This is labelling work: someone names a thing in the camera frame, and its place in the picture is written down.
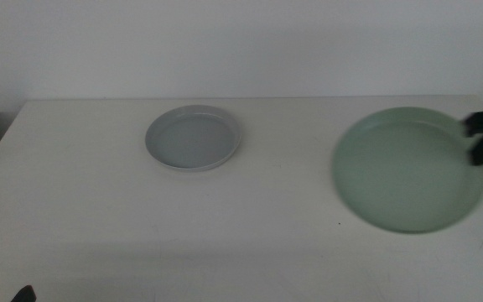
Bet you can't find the mint green shallow bowl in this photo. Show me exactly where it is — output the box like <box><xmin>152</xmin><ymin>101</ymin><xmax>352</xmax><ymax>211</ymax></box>
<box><xmin>331</xmin><ymin>106</ymin><xmax>483</xmax><ymax>234</ymax></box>

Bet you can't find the grey shallow bowl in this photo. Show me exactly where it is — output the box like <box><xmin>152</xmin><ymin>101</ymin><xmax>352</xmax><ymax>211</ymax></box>
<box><xmin>144</xmin><ymin>104</ymin><xmax>242</xmax><ymax>173</ymax></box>

